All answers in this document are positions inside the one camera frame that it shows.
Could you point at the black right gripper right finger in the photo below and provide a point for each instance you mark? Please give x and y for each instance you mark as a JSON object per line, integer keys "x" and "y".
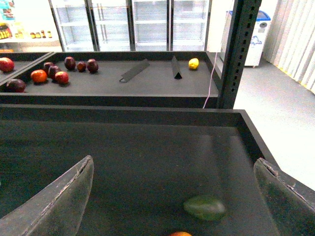
{"x": 290, "y": 202}

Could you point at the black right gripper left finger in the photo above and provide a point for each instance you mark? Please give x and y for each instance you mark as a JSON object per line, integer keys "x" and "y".
{"x": 57, "y": 210}

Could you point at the red yellow apple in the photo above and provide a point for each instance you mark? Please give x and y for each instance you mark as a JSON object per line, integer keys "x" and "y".
{"x": 62, "y": 77}

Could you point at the orange red apple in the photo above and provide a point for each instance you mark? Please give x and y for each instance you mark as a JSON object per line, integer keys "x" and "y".
{"x": 39, "y": 76}

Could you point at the small dark red apple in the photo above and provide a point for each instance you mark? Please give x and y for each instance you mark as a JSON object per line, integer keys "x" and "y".
{"x": 81, "y": 66}

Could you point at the dark red apple back centre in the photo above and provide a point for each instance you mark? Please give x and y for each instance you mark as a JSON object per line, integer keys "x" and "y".
{"x": 70, "y": 63}

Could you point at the dark red apple back right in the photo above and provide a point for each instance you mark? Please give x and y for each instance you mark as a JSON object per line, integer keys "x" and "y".
{"x": 92, "y": 66}

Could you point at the bright red apple left tray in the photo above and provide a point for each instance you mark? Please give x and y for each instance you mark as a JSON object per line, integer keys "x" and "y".
{"x": 6, "y": 65}

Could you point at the green avocado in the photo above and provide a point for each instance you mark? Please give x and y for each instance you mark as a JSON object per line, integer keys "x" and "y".
{"x": 205, "y": 207}

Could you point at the black lower display tray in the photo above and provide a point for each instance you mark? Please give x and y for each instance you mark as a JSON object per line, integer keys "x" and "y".
{"x": 147, "y": 163}

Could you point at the black display tray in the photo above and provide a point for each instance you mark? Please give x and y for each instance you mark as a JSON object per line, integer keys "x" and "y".
{"x": 147, "y": 163}
{"x": 153, "y": 87}
{"x": 21, "y": 61}

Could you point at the orange fruit at edge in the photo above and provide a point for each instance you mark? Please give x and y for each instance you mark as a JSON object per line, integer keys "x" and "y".
{"x": 180, "y": 233}

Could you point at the black left display tray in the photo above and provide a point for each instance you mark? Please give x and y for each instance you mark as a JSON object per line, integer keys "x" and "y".
{"x": 21, "y": 61}

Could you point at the black upper display tray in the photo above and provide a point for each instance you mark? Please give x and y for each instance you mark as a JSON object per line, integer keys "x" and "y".
{"x": 153, "y": 87}

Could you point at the black flat divider strip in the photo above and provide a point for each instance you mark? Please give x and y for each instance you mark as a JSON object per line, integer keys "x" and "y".
{"x": 126, "y": 77}

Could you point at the yellow lemon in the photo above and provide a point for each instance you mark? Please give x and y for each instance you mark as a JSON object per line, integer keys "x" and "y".
{"x": 193, "y": 64}

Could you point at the black triangular divider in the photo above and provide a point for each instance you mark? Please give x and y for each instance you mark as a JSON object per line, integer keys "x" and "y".
{"x": 176, "y": 68}

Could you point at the white blue chest freezer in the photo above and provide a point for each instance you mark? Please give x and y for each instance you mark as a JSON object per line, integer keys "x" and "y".
{"x": 259, "y": 35}

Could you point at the glass door display fridge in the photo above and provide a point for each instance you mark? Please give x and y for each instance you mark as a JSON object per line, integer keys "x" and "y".
{"x": 132, "y": 25}

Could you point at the white shelf with bottles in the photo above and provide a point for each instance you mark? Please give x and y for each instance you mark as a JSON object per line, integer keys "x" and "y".
{"x": 28, "y": 26}

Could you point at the black perforated right post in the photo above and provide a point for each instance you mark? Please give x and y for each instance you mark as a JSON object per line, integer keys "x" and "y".
{"x": 243, "y": 19}

